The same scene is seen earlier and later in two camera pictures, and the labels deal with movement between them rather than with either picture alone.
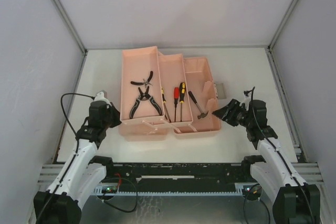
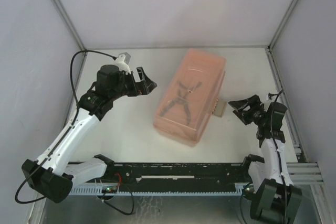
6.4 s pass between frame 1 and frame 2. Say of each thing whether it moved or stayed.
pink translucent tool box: moved
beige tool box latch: moved
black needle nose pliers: moved
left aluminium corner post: stayed
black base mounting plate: stayed
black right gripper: moved
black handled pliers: moved
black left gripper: moved
